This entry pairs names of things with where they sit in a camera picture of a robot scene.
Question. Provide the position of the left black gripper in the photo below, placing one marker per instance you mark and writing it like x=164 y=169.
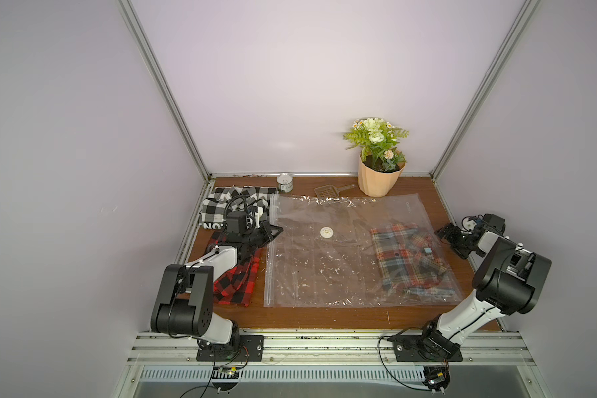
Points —
x=264 y=230

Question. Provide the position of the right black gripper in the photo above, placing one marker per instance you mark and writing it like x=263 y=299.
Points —
x=458 y=238

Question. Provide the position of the multicolour tartan shirt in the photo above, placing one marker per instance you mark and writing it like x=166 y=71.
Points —
x=411 y=264

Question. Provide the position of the black white checked shirt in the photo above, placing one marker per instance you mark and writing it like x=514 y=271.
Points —
x=255 y=201

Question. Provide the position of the red black checked shirt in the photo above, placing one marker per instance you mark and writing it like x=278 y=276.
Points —
x=237 y=285

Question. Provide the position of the clear plastic vacuum bag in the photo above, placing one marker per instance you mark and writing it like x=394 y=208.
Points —
x=325 y=256

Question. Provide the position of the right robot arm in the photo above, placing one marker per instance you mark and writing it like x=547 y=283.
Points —
x=509 y=280

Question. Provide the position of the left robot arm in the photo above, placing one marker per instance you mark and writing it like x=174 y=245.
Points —
x=184 y=304

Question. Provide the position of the small labelled tin can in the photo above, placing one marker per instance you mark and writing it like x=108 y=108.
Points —
x=285 y=183

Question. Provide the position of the brown plastic scoop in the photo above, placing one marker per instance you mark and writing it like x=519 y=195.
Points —
x=331 y=191

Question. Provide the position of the potted artificial flower plant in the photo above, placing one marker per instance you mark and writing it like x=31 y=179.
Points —
x=380 y=161

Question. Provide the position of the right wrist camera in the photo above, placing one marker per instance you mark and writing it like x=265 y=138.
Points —
x=472 y=223

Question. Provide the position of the aluminium rail frame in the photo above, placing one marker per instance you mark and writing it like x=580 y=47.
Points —
x=327 y=355

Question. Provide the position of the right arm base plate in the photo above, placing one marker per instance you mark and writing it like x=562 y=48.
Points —
x=403 y=348

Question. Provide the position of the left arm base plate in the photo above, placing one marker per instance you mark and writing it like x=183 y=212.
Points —
x=247 y=348

